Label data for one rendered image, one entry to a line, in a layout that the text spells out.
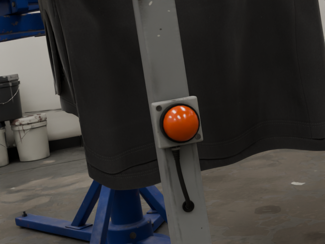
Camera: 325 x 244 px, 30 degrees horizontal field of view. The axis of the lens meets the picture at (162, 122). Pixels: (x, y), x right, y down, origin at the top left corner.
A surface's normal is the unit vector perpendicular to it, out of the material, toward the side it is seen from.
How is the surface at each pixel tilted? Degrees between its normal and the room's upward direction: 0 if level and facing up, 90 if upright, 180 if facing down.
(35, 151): 93
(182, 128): 100
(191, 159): 90
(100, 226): 43
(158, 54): 90
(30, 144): 93
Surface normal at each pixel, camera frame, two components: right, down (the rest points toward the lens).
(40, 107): 0.22, 0.07
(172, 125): -0.59, 0.02
